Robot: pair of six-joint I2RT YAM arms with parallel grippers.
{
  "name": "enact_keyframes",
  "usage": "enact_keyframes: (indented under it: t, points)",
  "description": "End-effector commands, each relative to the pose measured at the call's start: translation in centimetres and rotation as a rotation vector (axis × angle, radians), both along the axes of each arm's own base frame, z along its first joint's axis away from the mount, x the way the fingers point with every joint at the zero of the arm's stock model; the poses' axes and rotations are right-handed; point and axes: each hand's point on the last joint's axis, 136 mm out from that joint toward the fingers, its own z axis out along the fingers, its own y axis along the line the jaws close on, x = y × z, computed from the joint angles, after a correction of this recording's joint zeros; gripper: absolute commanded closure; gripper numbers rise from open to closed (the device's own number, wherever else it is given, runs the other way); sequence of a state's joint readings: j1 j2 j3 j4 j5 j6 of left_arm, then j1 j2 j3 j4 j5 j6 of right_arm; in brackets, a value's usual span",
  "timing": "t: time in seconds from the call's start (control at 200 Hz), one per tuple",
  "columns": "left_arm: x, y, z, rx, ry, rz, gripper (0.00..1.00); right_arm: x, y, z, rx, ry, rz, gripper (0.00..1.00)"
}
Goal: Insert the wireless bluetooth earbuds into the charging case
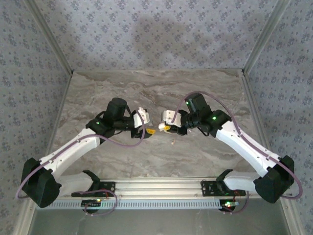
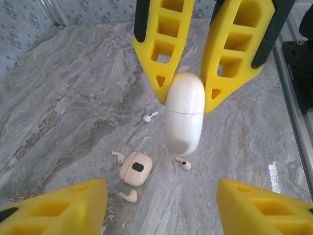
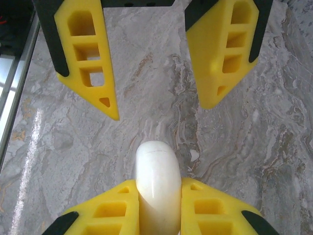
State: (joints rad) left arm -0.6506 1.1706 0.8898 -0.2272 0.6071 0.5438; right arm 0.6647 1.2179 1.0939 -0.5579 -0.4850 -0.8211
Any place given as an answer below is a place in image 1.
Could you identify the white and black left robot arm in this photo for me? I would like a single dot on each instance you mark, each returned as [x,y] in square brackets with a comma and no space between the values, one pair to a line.
[73,149]

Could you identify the black controller board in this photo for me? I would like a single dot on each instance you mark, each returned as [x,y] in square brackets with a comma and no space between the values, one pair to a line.
[90,204]
[226,206]

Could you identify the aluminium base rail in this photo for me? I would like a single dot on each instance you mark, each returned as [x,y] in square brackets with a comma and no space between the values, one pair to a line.
[156,188]

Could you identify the aluminium corner post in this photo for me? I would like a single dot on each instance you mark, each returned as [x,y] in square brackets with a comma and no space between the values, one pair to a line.
[51,36]
[264,36]

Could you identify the grey metal base panel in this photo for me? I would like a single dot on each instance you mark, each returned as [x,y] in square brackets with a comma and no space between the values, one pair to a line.
[156,222]

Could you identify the aluminium table side rail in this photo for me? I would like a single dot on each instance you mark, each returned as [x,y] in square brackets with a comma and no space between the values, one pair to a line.
[252,98]
[59,110]

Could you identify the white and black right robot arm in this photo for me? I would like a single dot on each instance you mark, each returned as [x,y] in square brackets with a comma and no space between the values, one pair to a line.
[244,147]

